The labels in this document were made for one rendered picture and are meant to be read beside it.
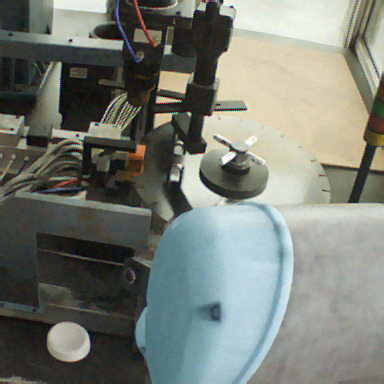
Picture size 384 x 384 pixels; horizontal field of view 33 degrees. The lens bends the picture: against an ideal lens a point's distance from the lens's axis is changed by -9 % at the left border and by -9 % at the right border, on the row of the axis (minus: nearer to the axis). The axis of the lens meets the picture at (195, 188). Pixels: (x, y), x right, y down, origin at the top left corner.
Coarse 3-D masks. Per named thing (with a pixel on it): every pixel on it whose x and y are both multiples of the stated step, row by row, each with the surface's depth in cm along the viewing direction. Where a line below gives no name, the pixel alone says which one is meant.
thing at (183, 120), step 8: (184, 112) 109; (176, 120) 107; (184, 120) 107; (192, 120) 102; (200, 120) 101; (176, 128) 107; (184, 128) 106; (192, 128) 102; (200, 128) 102; (176, 136) 110; (184, 136) 105; (192, 136) 103; (200, 136) 104; (184, 144) 105; (192, 144) 103; (200, 144) 103; (184, 152) 110; (192, 152) 104; (200, 152) 104
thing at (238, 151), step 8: (216, 136) 110; (224, 144) 110; (232, 144) 108; (240, 144) 108; (248, 144) 110; (232, 152) 107; (240, 152) 107; (248, 152) 108; (224, 160) 106; (232, 160) 109; (240, 160) 108; (256, 160) 107
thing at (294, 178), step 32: (160, 128) 119; (224, 128) 121; (256, 128) 123; (160, 160) 112; (192, 160) 113; (288, 160) 116; (160, 192) 105; (192, 192) 106; (224, 192) 107; (256, 192) 108; (288, 192) 110; (320, 192) 111
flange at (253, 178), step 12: (204, 156) 112; (216, 156) 113; (204, 168) 110; (216, 168) 110; (228, 168) 109; (240, 168) 109; (252, 168) 111; (264, 168) 112; (204, 180) 109; (216, 180) 108; (228, 180) 108; (240, 180) 109; (252, 180) 109; (264, 180) 110; (228, 192) 107; (240, 192) 107; (252, 192) 108
